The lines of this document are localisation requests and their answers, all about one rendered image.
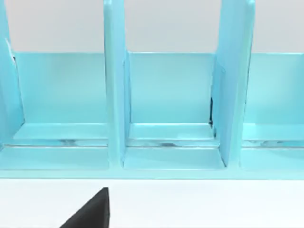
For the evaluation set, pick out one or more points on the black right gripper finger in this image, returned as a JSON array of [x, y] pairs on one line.
[[95, 211]]

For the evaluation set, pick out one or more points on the light blue rack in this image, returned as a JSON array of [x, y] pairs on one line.
[[166, 95]]

